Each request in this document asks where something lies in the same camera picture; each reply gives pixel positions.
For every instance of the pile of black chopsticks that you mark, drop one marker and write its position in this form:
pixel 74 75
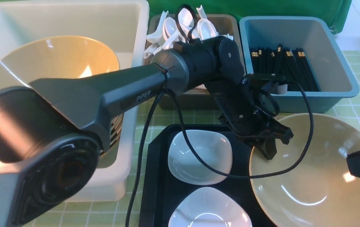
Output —
pixel 291 63

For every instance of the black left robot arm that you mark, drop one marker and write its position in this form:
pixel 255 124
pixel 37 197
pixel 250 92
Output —
pixel 52 132

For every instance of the pile of white soup spoons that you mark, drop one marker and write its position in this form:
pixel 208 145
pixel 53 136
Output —
pixel 165 31

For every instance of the large white plastic tub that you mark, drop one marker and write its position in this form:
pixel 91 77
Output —
pixel 120 24

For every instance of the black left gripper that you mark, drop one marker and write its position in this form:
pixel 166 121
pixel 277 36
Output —
pixel 244 114

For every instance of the black serving tray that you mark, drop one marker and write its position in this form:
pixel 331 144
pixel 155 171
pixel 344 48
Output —
pixel 162 192

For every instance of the green fabric backdrop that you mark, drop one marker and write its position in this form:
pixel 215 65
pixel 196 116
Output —
pixel 333 12

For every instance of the white square dish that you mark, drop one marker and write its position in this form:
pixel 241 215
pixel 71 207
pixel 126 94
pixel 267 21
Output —
pixel 214 149
pixel 209 207

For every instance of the blue-grey chopstick bin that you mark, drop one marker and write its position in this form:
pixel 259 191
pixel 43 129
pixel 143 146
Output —
pixel 328 64

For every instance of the stack of tan bowls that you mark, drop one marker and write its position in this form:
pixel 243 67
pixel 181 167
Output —
pixel 115 133

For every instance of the grey spoon bin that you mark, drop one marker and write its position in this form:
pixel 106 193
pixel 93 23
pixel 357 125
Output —
pixel 200 99

